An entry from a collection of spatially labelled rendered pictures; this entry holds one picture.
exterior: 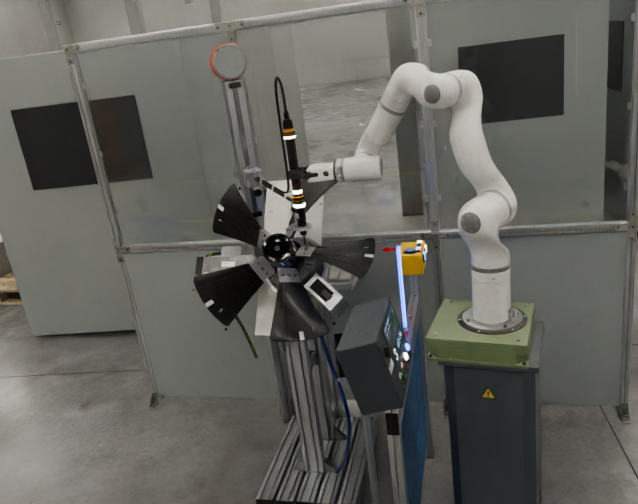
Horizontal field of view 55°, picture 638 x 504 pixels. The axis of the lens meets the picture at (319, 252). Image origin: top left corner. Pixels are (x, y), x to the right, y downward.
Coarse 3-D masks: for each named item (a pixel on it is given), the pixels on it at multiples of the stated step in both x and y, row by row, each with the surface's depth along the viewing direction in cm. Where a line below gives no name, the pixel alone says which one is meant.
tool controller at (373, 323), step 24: (360, 312) 166; (384, 312) 160; (360, 336) 151; (384, 336) 153; (360, 360) 148; (384, 360) 147; (408, 360) 167; (360, 384) 150; (384, 384) 149; (360, 408) 153; (384, 408) 151
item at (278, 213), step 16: (272, 192) 270; (288, 192) 268; (272, 208) 268; (288, 208) 266; (320, 208) 262; (272, 224) 265; (288, 224) 263; (320, 224) 259; (320, 240) 257; (272, 304) 253; (256, 320) 252; (272, 320) 251
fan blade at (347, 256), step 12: (360, 240) 235; (372, 240) 233; (312, 252) 230; (324, 252) 229; (336, 252) 228; (348, 252) 228; (360, 252) 228; (372, 252) 227; (336, 264) 223; (348, 264) 223; (360, 264) 223; (360, 276) 219
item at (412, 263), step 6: (402, 246) 257; (408, 246) 256; (414, 246) 255; (402, 252) 251; (414, 252) 248; (420, 252) 248; (402, 258) 248; (408, 258) 247; (414, 258) 247; (420, 258) 246; (402, 264) 249; (408, 264) 248; (414, 264) 248; (420, 264) 247; (402, 270) 250; (408, 270) 249; (414, 270) 249; (420, 270) 248
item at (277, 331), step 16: (288, 288) 228; (304, 288) 232; (288, 304) 224; (304, 304) 228; (288, 320) 222; (304, 320) 224; (320, 320) 227; (272, 336) 219; (288, 336) 220; (304, 336) 221; (320, 336) 223
